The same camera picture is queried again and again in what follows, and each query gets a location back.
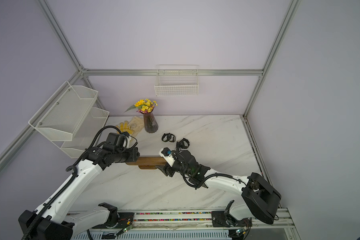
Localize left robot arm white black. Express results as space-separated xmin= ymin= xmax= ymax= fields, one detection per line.
xmin=19 ymin=126 xmax=140 ymax=240

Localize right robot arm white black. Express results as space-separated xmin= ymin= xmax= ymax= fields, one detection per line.
xmin=159 ymin=148 xmax=282 ymax=226

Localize aluminium frame rail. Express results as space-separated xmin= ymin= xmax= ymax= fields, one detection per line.
xmin=82 ymin=69 xmax=264 ymax=77

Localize purple glass vase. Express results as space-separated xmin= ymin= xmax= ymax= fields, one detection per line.
xmin=143 ymin=112 xmax=159 ymax=134

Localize white wire wall basket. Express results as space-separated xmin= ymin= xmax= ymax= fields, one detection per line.
xmin=154 ymin=65 xmax=199 ymax=97

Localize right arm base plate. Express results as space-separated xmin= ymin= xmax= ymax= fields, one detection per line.
xmin=211 ymin=211 xmax=252 ymax=228

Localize black watch left pair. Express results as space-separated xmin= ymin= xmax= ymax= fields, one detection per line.
xmin=161 ymin=133 xmax=177 ymax=143

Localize yellow white work glove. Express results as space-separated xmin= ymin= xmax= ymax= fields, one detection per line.
xmin=117 ymin=121 xmax=135 ymax=137

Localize wooden watch stand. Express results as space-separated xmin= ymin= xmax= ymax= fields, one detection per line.
xmin=126 ymin=157 xmax=167 ymax=170

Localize black watch middle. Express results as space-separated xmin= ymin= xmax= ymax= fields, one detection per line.
xmin=176 ymin=138 xmax=190 ymax=152

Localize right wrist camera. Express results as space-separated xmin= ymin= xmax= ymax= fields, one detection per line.
xmin=159 ymin=148 xmax=176 ymax=167

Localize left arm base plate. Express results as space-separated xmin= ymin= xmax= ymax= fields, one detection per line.
xmin=108 ymin=212 xmax=135 ymax=229

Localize white mesh lower shelf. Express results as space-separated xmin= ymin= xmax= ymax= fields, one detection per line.
xmin=60 ymin=107 xmax=109 ymax=159

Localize yellow artificial flowers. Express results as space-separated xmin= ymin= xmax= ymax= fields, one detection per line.
xmin=126 ymin=99 xmax=158 ymax=114

